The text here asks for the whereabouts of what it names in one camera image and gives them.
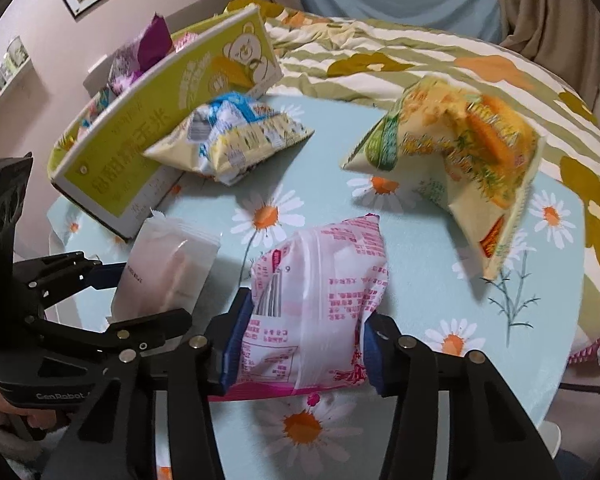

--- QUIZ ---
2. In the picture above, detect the green cardboard box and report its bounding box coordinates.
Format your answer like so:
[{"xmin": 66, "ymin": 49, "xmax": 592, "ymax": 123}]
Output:
[{"xmin": 47, "ymin": 3, "xmax": 282, "ymax": 240}]

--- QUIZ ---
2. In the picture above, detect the wall shelf with items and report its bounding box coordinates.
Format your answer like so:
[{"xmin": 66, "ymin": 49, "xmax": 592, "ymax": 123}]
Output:
[{"xmin": 0, "ymin": 36, "xmax": 33, "ymax": 106}]

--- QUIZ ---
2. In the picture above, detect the purple snack bag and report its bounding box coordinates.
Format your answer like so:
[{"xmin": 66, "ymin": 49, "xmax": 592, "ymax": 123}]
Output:
[{"xmin": 108, "ymin": 14, "xmax": 174, "ymax": 96}]

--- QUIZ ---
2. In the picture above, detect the left hand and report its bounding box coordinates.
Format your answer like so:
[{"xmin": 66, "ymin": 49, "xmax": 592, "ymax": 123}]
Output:
[{"xmin": 0, "ymin": 393, "xmax": 57, "ymax": 430}]

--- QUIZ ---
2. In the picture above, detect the right beige curtain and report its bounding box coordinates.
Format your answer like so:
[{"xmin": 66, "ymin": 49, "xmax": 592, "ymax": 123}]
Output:
[{"xmin": 498, "ymin": 0, "xmax": 600, "ymax": 107}]

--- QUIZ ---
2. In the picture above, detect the pink printed snack bag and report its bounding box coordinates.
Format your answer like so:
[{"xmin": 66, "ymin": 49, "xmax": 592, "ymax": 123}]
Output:
[{"xmin": 211, "ymin": 214, "xmax": 389, "ymax": 402}]

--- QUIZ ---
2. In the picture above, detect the translucent pink snack packet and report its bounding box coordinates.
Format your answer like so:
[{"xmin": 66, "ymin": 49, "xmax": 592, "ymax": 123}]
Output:
[{"xmin": 108, "ymin": 210, "xmax": 221, "ymax": 323}]

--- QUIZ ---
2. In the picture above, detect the blue white yellow snack bag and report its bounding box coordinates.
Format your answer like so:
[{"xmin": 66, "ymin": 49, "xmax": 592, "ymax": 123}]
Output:
[{"xmin": 144, "ymin": 92, "xmax": 313, "ymax": 186}]

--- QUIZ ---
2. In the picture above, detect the floral striped duvet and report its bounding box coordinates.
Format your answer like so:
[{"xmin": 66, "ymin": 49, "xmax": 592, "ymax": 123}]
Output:
[{"xmin": 223, "ymin": 0, "xmax": 600, "ymax": 361}]

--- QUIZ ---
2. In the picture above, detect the yellow bear snack bag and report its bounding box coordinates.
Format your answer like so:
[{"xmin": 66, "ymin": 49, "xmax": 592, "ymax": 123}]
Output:
[{"xmin": 341, "ymin": 76, "xmax": 545, "ymax": 280}]

